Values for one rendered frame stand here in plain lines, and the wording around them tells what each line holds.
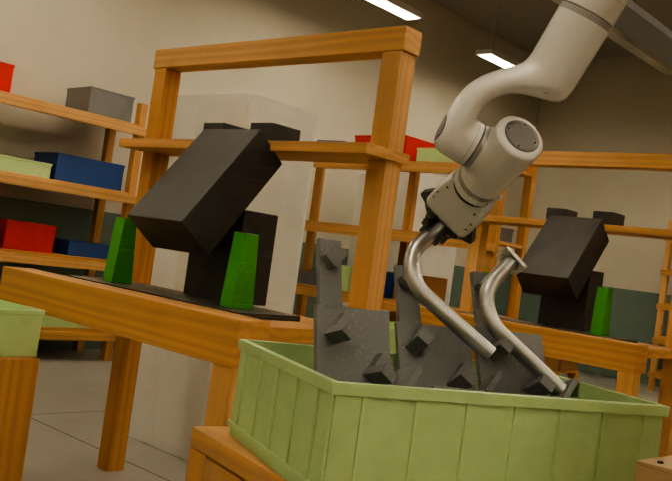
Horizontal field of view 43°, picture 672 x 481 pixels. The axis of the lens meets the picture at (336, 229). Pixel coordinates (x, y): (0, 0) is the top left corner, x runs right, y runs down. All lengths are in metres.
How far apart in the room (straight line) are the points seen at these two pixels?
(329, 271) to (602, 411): 0.50
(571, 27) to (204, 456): 0.94
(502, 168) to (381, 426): 0.46
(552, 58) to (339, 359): 0.60
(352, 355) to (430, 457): 0.28
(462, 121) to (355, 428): 0.52
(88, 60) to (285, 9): 2.51
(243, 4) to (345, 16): 1.57
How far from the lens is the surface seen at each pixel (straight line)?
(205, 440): 1.57
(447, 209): 1.55
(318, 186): 8.48
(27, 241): 7.13
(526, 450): 1.38
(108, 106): 7.44
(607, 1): 1.43
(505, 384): 1.67
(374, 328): 1.52
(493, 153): 1.40
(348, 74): 10.26
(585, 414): 1.44
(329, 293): 1.48
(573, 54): 1.42
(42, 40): 7.82
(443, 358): 1.61
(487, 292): 1.66
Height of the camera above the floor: 1.13
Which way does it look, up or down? 2 degrees up
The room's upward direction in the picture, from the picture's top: 8 degrees clockwise
